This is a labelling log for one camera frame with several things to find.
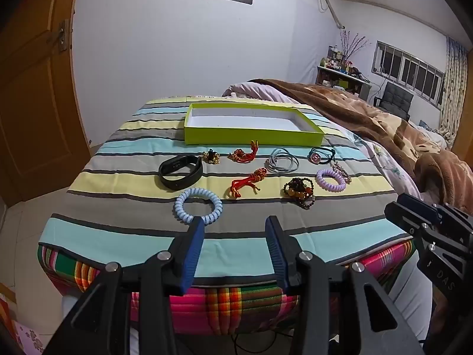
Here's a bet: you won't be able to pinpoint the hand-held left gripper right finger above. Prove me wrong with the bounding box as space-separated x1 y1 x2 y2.
264 215 425 355

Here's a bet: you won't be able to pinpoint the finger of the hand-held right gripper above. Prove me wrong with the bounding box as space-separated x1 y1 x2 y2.
384 203 436 236
396 193 444 220

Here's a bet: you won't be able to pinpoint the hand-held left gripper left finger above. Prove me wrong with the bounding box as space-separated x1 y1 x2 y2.
42 215 205 355

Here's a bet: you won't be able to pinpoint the light blue spiral hair tie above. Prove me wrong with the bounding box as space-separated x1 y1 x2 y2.
174 188 223 225

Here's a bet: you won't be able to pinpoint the amber dark bead bracelet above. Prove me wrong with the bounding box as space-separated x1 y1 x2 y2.
283 177 316 209

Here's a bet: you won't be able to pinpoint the silver chain bracelet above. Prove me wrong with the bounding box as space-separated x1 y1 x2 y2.
331 161 352 183

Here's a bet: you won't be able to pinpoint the black fitness band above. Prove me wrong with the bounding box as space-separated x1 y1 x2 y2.
158 154 203 190

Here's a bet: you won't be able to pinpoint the red braided cord bracelet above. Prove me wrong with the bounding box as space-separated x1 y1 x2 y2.
230 168 268 197

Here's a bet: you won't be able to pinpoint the purple spiral hair tie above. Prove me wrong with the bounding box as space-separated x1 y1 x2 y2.
316 169 347 192

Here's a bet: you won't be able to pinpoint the grey elastic hair ties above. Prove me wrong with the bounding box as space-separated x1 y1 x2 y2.
265 147 299 173

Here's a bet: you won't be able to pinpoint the black hair tie pink button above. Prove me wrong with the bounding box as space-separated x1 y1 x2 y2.
309 147 337 165

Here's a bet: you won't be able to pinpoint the red gold knotted bracelet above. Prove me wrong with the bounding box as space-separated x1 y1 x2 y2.
228 140 260 164

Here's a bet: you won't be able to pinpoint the green cardboard box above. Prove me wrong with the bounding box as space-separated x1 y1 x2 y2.
184 103 325 147

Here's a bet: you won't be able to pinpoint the white floral bed sheet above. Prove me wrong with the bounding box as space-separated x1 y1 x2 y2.
347 126 422 200

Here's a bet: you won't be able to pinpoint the white pillow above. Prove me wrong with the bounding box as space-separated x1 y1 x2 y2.
417 120 448 149

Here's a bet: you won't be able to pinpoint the brown patterned blanket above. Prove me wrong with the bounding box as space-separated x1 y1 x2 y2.
247 78 473 215

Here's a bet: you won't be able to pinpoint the black chair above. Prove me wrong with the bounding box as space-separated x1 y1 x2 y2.
373 82 414 121

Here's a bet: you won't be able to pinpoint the patterned curtain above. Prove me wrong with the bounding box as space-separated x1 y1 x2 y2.
438 37 470 149

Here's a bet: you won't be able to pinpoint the barred window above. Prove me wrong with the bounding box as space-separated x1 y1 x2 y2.
370 41 446 109

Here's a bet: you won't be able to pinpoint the white shelf desk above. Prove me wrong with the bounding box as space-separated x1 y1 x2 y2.
316 64 372 100

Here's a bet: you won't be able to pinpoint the pink quilt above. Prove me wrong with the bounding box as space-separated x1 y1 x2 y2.
221 81 296 104

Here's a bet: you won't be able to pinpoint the row of bottles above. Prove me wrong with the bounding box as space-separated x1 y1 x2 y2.
320 44 355 72

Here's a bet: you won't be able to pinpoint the purple flower branches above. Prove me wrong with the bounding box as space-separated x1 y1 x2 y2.
339 30 372 63

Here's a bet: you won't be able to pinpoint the pink floral cloth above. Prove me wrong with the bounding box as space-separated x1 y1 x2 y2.
0 285 45 355

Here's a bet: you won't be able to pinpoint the wooden door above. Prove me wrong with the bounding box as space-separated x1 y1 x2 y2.
0 0 93 208

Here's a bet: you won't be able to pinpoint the metal door latch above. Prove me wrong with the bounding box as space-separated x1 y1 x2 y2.
48 18 72 51

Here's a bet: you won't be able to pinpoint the white wall pipe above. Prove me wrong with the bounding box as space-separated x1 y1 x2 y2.
316 0 346 30

